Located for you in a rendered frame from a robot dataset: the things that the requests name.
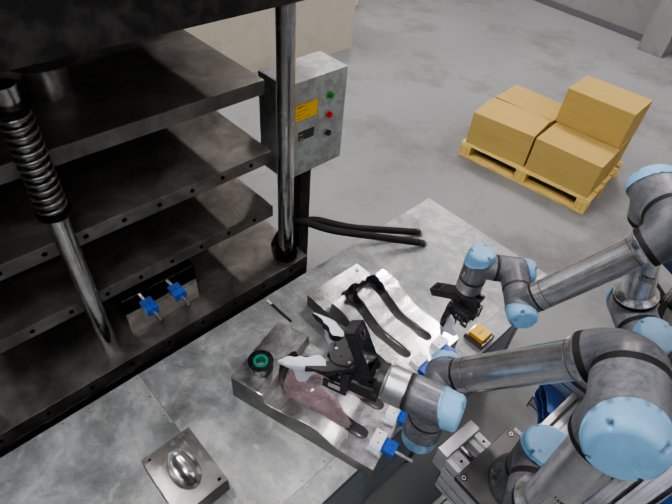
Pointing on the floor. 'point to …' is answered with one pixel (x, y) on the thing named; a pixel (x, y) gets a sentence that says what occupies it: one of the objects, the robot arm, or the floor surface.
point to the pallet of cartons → (558, 137)
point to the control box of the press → (307, 123)
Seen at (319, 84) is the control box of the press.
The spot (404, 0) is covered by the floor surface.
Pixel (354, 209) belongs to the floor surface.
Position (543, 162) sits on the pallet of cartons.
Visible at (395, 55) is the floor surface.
